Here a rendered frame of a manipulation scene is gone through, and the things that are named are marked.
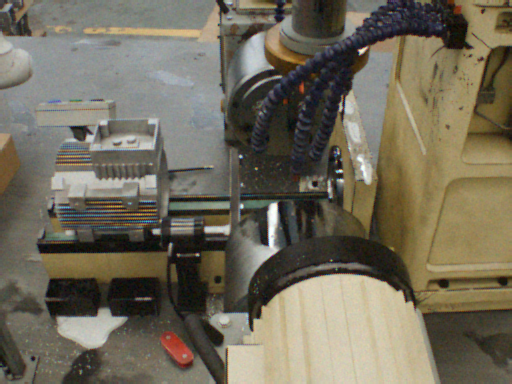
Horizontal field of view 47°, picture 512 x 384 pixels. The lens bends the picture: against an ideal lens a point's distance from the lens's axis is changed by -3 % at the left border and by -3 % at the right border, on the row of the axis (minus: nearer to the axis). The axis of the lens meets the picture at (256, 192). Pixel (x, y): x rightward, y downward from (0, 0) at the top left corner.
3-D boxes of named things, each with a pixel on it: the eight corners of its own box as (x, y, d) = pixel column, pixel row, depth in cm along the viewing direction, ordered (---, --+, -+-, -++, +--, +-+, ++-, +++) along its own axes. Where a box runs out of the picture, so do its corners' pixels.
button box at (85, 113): (117, 121, 142) (115, 98, 141) (110, 125, 135) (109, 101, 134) (45, 123, 142) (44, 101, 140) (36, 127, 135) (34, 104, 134)
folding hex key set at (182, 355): (158, 342, 120) (157, 336, 119) (171, 333, 122) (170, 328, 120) (183, 371, 115) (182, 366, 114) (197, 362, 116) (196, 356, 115)
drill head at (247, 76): (319, 85, 170) (324, 1, 154) (335, 166, 143) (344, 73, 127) (229, 86, 170) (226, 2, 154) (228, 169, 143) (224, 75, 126)
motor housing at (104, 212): (172, 190, 136) (163, 119, 124) (164, 252, 122) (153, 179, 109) (83, 191, 136) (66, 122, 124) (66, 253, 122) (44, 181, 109)
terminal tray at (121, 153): (163, 146, 123) (159, 116, 118) (157, 180, 115) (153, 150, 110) (104, 147, 123) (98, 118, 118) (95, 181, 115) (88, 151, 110)
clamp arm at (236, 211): (243, 244, 112) (242, 158, 132) (243, 233, 111) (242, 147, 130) (224, 245, 112) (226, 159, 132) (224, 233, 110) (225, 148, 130)
